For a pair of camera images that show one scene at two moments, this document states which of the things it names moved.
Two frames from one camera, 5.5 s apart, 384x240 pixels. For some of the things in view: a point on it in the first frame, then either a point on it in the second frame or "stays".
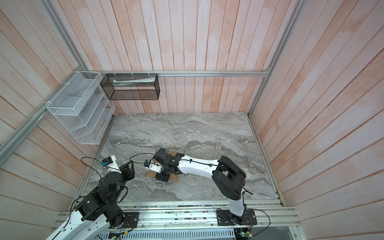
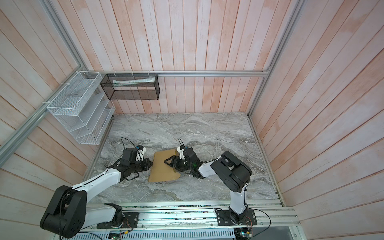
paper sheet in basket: x=120 y=83 stays
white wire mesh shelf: x=82 y=106 stays
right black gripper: x=160 y=176 -> x=177 y=165
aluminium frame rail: x=180 y=72 stays
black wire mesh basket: x=131 y=86 stays
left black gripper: x=126 y=170 -> x=147 y=167
